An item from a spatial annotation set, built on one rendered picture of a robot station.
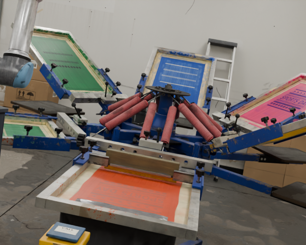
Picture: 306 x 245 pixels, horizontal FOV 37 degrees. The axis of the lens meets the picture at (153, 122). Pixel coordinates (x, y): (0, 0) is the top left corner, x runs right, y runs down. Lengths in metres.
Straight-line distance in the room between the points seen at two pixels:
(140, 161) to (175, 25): 4.22
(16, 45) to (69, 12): 4.52
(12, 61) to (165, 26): 4.42
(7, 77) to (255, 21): 4.66
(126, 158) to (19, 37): 0.73
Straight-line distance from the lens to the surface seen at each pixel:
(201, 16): 6.26
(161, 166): 2.19
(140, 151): 2.42
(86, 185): 1.99
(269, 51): 6.29
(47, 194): 1.74
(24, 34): 2.06
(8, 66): 2.02
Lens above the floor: 1.60
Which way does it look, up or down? 10 degrees down
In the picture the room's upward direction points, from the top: 10 degrees clockwise
